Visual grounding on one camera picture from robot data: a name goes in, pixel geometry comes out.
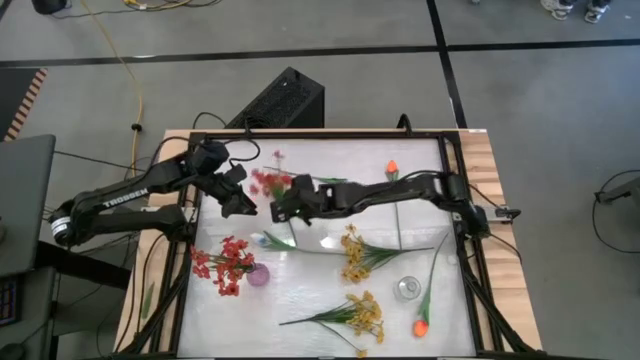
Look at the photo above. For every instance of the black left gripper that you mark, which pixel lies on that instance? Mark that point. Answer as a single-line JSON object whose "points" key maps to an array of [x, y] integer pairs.
{"points": [[227, 182]]}

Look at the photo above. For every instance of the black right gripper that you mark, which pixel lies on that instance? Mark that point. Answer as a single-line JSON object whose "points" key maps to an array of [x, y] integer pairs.
{"points": [[307, 195]]}

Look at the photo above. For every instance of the red artificial flower bunch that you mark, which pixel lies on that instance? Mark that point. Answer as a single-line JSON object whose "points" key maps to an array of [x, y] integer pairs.
{"points": [[270, 182], [227, 250]]}

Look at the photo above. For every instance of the purple glass vase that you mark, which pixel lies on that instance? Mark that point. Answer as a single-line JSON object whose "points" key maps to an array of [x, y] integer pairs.
{"points": [[259, 276]]}

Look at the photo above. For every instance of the yellow artificial flower bunch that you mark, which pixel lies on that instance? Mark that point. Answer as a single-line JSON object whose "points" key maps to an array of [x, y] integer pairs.
{"points": [[365, 312], [355, 255]]}

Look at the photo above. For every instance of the orange artificial tulip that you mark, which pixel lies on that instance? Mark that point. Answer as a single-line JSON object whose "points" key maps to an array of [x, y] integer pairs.
{"points": [[392, 167]]}

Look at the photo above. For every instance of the orange tulip long leaf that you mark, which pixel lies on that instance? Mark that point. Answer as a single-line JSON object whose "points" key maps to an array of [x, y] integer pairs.
{"points": [[420, 328]]}

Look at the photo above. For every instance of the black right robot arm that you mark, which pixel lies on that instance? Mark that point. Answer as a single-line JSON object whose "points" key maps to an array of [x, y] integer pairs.
{"points": [[390, 192]]}

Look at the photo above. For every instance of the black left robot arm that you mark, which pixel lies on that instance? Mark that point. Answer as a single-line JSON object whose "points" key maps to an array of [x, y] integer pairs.
{"points": [[125, 192]]}

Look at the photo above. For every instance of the clear glass vase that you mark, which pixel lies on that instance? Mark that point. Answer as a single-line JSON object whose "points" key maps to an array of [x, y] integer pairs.
{"points": [[407, 289]]}

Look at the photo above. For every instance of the white artificial tulip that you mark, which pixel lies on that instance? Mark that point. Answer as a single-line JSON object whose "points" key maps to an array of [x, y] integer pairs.
{"points": [[257, 239]]}

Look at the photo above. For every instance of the small pink flower sprig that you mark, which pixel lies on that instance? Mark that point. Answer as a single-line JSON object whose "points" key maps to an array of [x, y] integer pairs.
{"points": [[278, 155]]}

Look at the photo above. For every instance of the black computer tower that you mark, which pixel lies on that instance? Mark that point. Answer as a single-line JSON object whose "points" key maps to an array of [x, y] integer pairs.
{"points": [[285, 102]]}

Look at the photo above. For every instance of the dark grey desk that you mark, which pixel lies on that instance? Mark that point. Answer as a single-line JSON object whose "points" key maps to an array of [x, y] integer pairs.
{"points": [[25, 200]]}

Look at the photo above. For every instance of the striped floor mat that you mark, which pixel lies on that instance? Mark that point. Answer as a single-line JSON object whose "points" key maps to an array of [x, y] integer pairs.
{"points": [[17, 100]]}

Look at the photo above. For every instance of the dark device with keys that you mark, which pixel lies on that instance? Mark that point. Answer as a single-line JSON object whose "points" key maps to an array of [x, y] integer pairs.
{"points": [[7, 300]]}

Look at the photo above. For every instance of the black round object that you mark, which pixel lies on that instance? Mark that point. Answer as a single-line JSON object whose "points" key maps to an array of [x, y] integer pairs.
{"points": [[49, 5]]}

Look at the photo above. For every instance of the grey floor stand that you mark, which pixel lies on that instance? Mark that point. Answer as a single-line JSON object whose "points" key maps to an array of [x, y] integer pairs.
{"points": [[620, 192]]}

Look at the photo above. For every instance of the person's shoe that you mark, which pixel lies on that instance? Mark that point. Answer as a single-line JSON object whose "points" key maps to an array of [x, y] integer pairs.
{"points": [[557, 7], [596, 10]]}

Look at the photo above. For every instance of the black table frame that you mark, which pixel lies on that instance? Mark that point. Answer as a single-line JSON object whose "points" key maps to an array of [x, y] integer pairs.
{"points": [[325, 135]]}

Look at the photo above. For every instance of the black upright frame bracket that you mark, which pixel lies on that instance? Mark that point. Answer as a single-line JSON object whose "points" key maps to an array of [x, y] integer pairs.
{"points": [[405, 116]]}

